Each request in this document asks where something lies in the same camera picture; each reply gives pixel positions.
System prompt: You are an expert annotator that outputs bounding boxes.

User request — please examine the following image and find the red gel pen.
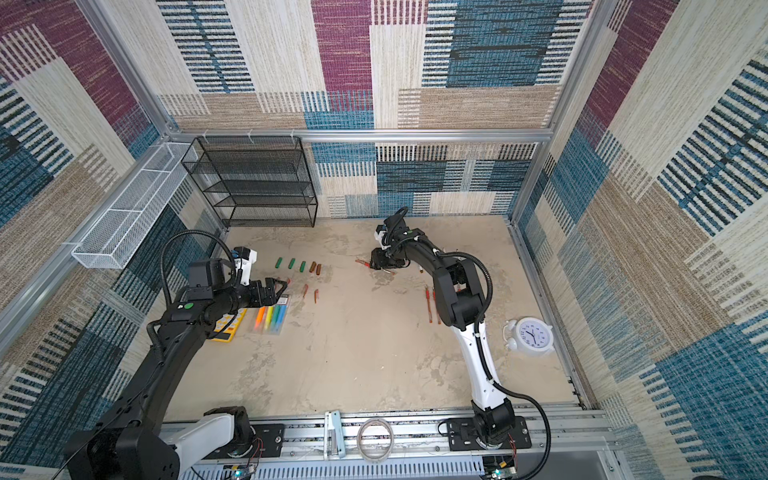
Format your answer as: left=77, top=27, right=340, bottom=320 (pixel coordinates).
left=424, top=286, right=433, bottom=324
left=355, top=259, right=395, bottom=275
left=431, top=289, right=442, bottom=325

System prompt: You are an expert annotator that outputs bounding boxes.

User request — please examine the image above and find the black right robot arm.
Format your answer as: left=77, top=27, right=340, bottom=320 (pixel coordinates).
left=370, top=206, right=552, bottom=451

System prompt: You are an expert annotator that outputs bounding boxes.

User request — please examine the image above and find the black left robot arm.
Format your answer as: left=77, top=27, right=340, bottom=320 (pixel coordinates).
left=59, top=245, right=288, bottom=479

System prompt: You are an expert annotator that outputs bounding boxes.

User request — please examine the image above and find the highlighter set clear case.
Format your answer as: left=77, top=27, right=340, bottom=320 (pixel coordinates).
left=253, top=304, right=288, bottom=335

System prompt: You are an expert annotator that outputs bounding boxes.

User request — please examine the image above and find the yellow calculator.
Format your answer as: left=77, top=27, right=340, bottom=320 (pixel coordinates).
left=210, top=309, right=247, bottom=343

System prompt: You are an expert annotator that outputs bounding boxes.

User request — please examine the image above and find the white alarm clock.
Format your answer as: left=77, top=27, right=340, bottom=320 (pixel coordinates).
left=502, top=317, right=554, bottom=357

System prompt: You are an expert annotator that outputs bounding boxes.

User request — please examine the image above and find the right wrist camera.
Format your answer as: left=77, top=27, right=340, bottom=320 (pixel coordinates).
left=374, top=224, right=389, bottom=249

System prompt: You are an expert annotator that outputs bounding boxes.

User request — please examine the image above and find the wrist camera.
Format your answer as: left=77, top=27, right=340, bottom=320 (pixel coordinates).
left=232, top=246, right=258, bottom=286
left=374, top=224, right=389, bottom=249

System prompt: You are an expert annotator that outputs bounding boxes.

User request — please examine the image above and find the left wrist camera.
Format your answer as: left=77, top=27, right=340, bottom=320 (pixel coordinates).
left=232, top=246, right=258, bottom=286

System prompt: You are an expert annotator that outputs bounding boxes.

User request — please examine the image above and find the black wire mesh shelf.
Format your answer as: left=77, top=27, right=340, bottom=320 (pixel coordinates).
left=181, top=136, right=318, bottom=228

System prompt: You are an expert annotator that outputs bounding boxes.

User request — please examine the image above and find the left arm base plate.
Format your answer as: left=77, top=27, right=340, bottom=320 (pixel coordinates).
left=205, top=423, right=285, bottom=461

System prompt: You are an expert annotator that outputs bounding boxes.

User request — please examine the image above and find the white wire mesh basket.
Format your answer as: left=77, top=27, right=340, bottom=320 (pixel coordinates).
left=72, top=142, right=189, bottom=270

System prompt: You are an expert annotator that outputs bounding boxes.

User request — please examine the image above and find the aluminium rail bracket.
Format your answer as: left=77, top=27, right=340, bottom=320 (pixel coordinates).
left=323, top=410, right=346, bottom=460

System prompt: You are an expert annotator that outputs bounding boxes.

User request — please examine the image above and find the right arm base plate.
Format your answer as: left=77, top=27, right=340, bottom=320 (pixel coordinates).
left=438, top=416, right=532, bottom=451

